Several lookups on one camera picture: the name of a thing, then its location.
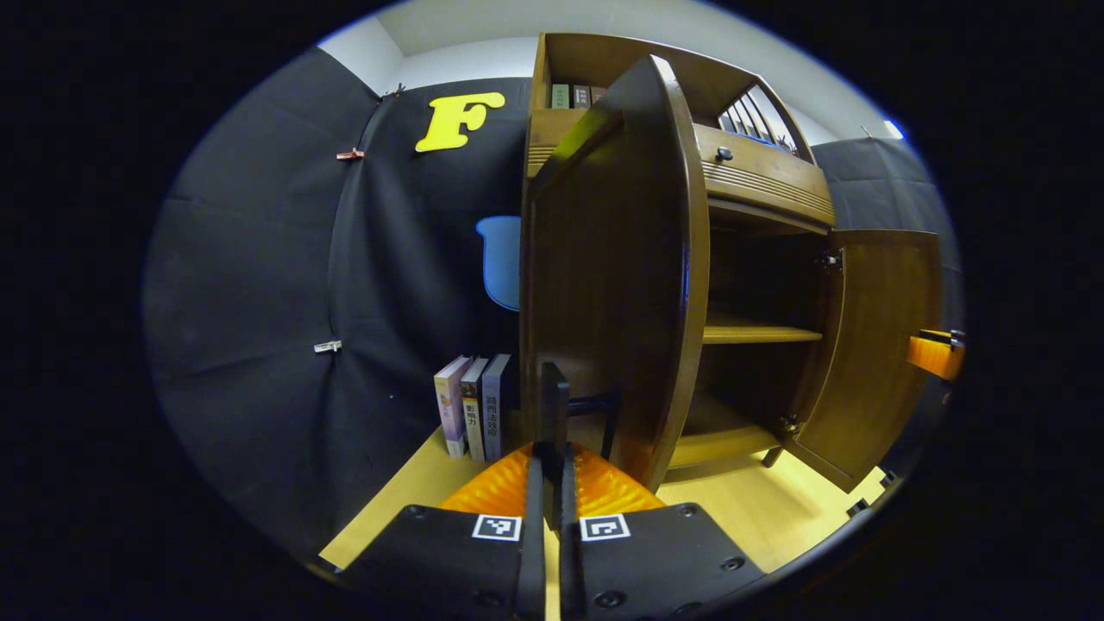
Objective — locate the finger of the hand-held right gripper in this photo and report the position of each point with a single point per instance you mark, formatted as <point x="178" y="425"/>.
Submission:
<point x="931" y="358"/>

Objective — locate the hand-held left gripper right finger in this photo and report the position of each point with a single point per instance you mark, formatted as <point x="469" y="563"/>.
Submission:
<point x="571" y="561"/>

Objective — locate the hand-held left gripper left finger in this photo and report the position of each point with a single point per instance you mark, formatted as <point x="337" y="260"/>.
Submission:
<point x="535" y="561"/>

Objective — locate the wooden cabinet door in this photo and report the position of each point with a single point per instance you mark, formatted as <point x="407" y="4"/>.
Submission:
<point x="871" y="345"/>
<point x="604" y="259"/>

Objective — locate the wooden double-door shoe cabinet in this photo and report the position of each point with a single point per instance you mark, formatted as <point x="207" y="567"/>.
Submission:
<point x="595" y="60"/>

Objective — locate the metal door hinge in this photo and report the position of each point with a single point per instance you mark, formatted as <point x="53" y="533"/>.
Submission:
<point x="787" y="424"/>
<point x="831" y="262"/>

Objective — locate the white and orange book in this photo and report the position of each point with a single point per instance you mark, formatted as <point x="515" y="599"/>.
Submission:
<point x="473" y="414"/>

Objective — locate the grey-blue book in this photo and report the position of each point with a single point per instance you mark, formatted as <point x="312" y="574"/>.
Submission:
<point x="495" y="405"/>

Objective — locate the white and purple book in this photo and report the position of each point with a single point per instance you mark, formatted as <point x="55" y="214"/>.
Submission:
<point x="450" y="405"/>

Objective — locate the wooden inner shelf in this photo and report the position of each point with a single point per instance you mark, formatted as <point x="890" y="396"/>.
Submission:
<point x="750" y="332"/>

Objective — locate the small ceiling light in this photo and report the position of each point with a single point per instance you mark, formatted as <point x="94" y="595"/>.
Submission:
<point x="893" y="129"/>

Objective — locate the wooden ribbed drawer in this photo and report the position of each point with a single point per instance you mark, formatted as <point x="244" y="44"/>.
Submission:
<point x="768" y="177"/>

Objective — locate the blue folded towel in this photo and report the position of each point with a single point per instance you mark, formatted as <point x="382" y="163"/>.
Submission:
<point x="770" y="142"/>

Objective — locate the silver clip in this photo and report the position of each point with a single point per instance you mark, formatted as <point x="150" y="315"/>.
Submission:
<point x="328" y="347"/>

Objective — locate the grey-brown book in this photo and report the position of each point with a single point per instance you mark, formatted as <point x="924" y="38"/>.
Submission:
<point x="581" y="96"/>

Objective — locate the copper clip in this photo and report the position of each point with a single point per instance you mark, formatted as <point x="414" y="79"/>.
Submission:
<point x="350" y="155"/>

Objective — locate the green book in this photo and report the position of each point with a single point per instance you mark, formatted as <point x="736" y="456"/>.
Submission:
<point x="561" y="96"/>

